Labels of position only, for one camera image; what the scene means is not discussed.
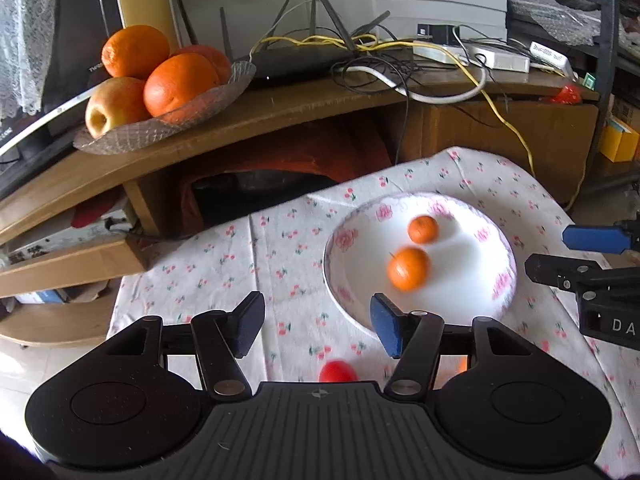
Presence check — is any mandarin orange with stem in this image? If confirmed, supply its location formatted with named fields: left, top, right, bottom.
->
left=386, top=246, right=431, bottom=292

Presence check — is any small red cherry tomato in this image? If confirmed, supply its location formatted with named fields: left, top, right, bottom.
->
left=319, top=360, right=358, bottom=384

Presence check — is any small mandarin orange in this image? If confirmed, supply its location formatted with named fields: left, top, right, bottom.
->
left=408, top=214, right=439, bottom=245

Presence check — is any cherry print tablecloth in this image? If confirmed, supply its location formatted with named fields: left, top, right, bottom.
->
left=110, top=148, right=639, bottom=478

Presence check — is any white floral ceramic plate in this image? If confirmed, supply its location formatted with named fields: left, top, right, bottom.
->
left=322, top=192, right=518, bottom=336

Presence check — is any yellow cardboard box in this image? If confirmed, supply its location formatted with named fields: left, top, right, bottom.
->
left=599, top=116, right=639, bottom=162

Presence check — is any red object on cabinet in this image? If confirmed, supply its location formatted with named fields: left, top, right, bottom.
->
left=544, top=84, right=582, bottom=105

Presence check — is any glass fruit dish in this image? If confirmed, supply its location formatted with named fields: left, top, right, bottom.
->
left=73, top=61, right=256, bottom=155

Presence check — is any black metal shelf rack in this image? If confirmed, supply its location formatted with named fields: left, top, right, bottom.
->
left=504, top=0, right=640, bottom=172

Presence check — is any white power strip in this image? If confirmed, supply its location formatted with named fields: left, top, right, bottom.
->
left=412, top=44, right=530, bottom=74

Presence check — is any yellow red apple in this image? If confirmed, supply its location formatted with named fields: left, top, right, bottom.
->
left=85, top=77, right=151, bottom=139

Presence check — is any large orange front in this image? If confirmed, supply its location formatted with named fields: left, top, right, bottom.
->
left=143, top=53, right=221, bottom=117

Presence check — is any large orange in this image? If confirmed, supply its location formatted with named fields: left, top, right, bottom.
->
left=177, top=44, right=232, bottom=84
left=143, top=53, right=221, bottom=117
left=101, top=25, right=170, bottom=79

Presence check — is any black power adapter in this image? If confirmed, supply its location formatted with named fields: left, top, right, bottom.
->
left=416, top=24, right=459, bottom=46

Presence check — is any large orange back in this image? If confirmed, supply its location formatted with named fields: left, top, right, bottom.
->
left=177, top=44, right=232, bottom=84

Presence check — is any black wifi router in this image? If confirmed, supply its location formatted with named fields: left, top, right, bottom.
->
left=176, top=0, right=393, bottom=92

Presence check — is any large orange top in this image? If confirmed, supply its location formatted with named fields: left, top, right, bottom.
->
left=101, top=25, right=170, bottom=79

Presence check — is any black flat tv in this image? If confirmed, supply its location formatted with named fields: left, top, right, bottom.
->
left=1, top=0, right=122, bottom=197

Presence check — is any white lace curtain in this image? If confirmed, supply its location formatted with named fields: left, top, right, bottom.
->
left=1, top=0, right=58, bottom=120

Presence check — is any yellow network cable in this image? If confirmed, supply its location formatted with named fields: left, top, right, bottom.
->
left=248, top=32, right=587, bottom=212

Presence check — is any white thick cable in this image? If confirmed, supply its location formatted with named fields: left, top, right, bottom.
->
left=344, top=56, right=487, bottom=105

